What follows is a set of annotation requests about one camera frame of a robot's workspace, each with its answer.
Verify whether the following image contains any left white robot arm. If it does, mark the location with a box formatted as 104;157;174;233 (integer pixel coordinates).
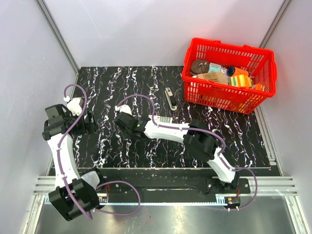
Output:
42;104;106;221

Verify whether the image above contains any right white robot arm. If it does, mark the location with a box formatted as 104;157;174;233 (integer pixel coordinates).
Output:
114;112;239;193

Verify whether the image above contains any black grey stapler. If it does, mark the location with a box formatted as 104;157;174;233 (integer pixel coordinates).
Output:
165;87;177;111

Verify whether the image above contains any staple box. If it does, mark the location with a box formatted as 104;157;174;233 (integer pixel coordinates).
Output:
148;115;173;124

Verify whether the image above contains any brown round object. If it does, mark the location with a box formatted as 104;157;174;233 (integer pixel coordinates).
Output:
190;59;210;76

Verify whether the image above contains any brown cardboard box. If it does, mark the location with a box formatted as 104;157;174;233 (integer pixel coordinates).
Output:
196;72;229;85

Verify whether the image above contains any teal white card box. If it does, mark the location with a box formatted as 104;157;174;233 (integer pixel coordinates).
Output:
208;62;222;73

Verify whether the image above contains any orange bottle blue cap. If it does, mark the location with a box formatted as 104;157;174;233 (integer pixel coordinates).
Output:
226;66;249;77

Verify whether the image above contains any red plastic basket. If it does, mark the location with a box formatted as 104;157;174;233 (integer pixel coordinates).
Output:
182;38;277;114

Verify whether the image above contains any yellow green sponge pack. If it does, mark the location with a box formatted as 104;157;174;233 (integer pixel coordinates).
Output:
229;75;253;88

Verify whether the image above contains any orange snack packet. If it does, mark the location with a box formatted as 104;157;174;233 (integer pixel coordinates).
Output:
250;83;265;92

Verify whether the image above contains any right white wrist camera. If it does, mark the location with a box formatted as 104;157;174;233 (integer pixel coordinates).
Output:
115;104;132;115

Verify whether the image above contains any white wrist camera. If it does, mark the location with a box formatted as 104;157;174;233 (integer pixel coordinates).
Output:
115;104;132;115
66;97;83;116

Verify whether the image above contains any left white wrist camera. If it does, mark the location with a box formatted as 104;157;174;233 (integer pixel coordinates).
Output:
66;97;83;116

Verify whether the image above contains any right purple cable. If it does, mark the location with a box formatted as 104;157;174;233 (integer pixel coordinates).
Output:
116;94;258;212

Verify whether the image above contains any purple cable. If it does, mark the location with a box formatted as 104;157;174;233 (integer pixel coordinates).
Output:
116;94;258;212
55;84;141;220

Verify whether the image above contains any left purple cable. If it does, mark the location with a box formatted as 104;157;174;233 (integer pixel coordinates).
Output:
55;84;141;220

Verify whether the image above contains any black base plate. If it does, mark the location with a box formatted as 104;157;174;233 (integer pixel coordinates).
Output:
48;167;251;198

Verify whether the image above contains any aluminium rail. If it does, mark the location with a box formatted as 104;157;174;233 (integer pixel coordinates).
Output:
33;176;299;207

